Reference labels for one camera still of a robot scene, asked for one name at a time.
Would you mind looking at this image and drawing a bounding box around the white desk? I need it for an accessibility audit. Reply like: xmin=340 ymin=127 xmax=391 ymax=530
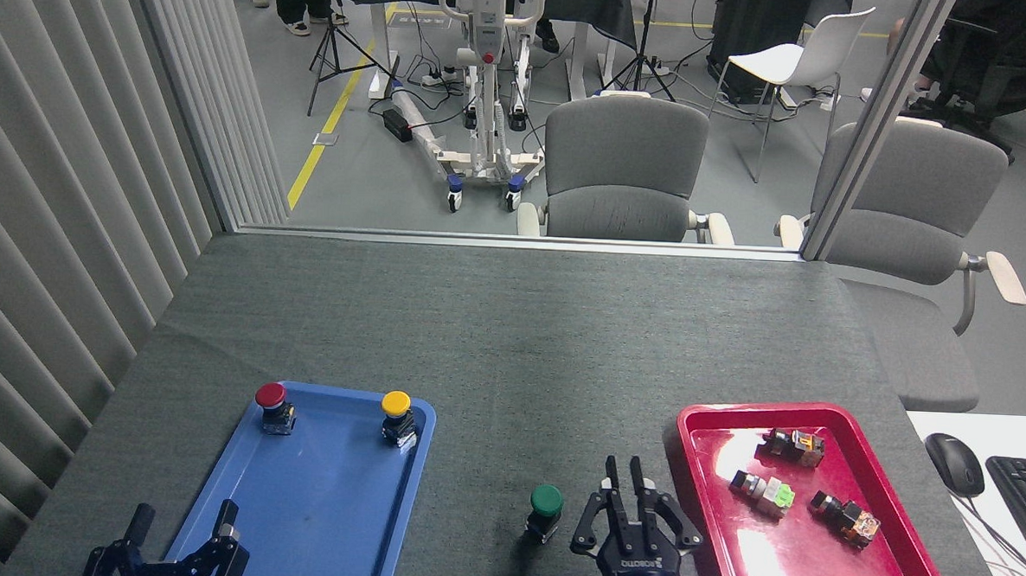
xmin=899 ymin=411 xmax=1026 ymax=576

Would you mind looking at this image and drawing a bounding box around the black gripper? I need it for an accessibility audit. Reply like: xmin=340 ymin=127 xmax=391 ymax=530
xmin=81 ymin=493 xmax=253 ymax=576
xmin=569 ymin=452 xmax=707 ymax=576

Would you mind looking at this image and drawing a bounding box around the black power box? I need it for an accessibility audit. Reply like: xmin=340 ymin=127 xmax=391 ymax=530
xmin=381 ymin=108 xmax=414 ymax=144

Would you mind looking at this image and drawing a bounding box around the black switch with orange block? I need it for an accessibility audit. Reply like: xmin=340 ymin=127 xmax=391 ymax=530
xmin=806 ymin=490 xmax=883 ymax=552

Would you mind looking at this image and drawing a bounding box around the mouse cable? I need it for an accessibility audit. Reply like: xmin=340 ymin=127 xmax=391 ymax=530
xmin=955 ymin=494 xmax=1026 ymax=576

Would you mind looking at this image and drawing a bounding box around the black office chair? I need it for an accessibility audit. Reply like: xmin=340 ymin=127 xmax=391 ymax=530
xmin=904 ymin=0 xmax=1026 ymax=166

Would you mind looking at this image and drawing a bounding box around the grey office chair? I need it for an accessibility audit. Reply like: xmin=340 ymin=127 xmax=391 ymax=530
xmin=767 ymin=111 xmax=1026 ymax=417
xmin=516 ymin=89 xmax=742 ymax=246

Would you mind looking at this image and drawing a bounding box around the silver switch with green block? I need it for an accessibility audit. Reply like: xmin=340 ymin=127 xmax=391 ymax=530
xmin=728 ymin=469 xmax=797 ymax=519

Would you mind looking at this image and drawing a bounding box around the white plastic chair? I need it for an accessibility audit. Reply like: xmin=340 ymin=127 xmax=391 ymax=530
xmin=706 ymin=0 xmax=877 ymax=189

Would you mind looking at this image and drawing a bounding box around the yellow push button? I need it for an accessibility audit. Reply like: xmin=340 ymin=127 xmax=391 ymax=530
xmin=380 ymin=391 xmax=420 ymax=451

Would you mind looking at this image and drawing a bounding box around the red push button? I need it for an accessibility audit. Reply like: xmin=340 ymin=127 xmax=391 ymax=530
xmin=253 ymin=381 xmax=298 ymax=437

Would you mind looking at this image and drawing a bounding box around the black tripod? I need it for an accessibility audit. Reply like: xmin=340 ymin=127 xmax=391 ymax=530
xmin=604 ymin=0 xmax=681 ymax=103
xmin=306 ymin=0 xmax=402 ymax=121

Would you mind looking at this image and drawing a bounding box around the black switch with orange window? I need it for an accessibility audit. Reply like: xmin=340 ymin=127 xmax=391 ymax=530
xmin=760 ymin=426 xmax=826 ymax=470

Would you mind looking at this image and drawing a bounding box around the red plastic tray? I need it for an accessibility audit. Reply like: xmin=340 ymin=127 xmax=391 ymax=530
xmin=670 ymin=396 xmax=971 ymax=576

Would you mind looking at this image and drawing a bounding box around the silver frame post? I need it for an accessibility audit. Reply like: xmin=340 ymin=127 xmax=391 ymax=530
xmin=798 ymin=0 xmax=959 ymax=268

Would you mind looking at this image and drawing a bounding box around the black computer mouse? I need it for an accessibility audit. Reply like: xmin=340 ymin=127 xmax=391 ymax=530
xmin=922 ymin=432 xmax=988 ymax=500

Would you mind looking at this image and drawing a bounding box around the blue plastic tray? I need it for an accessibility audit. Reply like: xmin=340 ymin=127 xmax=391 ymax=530
xmin=152 ymin=374 xmax=439 ymax=576

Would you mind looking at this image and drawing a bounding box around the white stand on wheels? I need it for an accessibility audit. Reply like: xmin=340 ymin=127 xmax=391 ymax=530
xmin=387 ymin=0 xmax=555 ymax=216

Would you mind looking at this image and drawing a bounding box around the green push button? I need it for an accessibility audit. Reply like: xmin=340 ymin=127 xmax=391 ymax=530
xmin=523 ymin=483 xmax=567 ymax=547

